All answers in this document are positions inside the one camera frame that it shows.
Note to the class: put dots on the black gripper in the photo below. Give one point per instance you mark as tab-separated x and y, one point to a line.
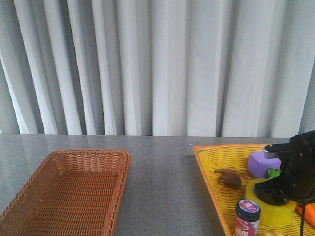
298	177

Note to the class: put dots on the yellow tape roll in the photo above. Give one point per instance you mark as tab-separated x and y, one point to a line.
271	215

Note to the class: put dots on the purple foam cube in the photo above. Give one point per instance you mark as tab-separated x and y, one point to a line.
258	164

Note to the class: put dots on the orange toy carrot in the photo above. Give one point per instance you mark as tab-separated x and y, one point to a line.
309	208

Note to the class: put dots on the brown toy animal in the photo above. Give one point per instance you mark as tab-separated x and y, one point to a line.
229	178

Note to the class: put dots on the small labelled drink bottle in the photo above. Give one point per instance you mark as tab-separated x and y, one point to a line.
247	219

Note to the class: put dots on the yellow woven basket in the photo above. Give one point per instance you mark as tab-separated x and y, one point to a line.
234	157

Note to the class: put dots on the toy croissant bread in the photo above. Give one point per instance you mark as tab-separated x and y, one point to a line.
271	233

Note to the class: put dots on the white pleated curtain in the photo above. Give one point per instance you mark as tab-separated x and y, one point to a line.
222	68

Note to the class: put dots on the brown wicker basket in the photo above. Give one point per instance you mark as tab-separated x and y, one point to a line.
73	192

